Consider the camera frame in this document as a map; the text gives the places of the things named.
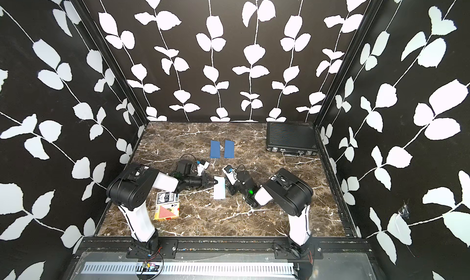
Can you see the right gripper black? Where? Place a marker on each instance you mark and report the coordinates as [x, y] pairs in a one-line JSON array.
[[231, 187]]

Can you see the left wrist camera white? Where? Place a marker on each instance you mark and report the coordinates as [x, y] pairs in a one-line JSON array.
[[202, 165]]

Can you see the blue white poker card box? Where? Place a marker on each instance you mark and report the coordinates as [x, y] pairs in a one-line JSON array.
[[167, 199]]

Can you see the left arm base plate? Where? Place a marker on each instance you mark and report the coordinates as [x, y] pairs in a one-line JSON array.
[[166, 247]]

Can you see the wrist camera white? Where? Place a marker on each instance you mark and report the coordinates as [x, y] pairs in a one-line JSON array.
[[202, 165], [230, 174]]

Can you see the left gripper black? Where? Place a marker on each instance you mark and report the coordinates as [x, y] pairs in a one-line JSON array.
[[203, 181]]

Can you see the white perforated strip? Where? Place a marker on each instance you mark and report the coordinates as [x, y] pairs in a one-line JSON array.
[[192, 268]]

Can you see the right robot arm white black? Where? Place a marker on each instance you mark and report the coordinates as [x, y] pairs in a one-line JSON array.
[[289, 192]]

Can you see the white square paper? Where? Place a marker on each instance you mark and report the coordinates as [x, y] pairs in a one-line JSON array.
[[219, 188]]

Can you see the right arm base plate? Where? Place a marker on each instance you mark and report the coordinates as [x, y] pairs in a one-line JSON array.
[[286, 249]]

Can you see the yellow red card box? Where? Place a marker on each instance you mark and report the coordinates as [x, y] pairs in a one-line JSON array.
[[167, 211]]

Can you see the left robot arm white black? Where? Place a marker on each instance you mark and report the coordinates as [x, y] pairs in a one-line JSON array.
[[131, 188]]

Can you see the black case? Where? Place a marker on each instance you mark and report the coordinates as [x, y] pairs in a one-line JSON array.
[[291, 139]]

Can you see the blue square paper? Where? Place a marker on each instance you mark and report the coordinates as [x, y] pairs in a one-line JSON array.
[[229, 151], [214, 149]]

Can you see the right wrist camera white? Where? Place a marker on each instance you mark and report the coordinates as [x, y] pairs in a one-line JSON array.
[[230, 174]]

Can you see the small green circuit board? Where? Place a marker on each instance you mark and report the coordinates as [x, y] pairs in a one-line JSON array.
[[150, 268]]

